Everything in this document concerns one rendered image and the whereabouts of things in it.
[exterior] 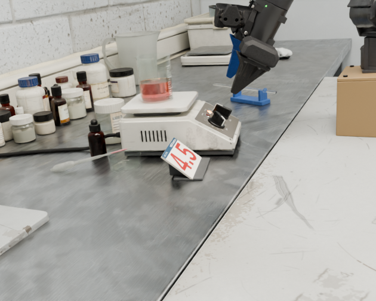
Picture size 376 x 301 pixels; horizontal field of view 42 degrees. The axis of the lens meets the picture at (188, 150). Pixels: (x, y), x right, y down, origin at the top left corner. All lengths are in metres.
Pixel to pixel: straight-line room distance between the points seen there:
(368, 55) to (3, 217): 0.66
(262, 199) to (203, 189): 0.09
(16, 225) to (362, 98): 0.59
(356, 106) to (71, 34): 0.89
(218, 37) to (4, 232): 1.43
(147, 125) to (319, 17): 1.49
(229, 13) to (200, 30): 1.15
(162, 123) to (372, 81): 0.36
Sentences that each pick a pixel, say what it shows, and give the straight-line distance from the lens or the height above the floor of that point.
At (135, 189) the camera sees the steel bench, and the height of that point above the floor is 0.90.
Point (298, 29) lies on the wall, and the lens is 2.24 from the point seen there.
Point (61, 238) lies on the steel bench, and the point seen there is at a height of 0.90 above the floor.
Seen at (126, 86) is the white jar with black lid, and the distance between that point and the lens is 1.34.
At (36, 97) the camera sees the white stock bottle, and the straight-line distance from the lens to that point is 1.11.
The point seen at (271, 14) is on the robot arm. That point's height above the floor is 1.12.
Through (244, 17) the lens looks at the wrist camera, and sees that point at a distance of 0.83.
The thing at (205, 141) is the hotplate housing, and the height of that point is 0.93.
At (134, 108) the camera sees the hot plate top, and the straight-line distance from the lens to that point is 0.84.
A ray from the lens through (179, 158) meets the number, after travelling 0.76.
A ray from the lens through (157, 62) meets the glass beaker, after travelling 0.84.
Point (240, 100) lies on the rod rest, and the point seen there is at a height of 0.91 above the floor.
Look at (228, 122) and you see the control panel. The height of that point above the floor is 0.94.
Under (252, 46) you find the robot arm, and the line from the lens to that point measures 0.77.
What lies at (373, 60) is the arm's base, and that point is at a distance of 0.93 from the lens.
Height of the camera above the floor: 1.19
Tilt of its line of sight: 19 degrees down
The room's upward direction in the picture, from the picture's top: 5 degrees counter-clockwise
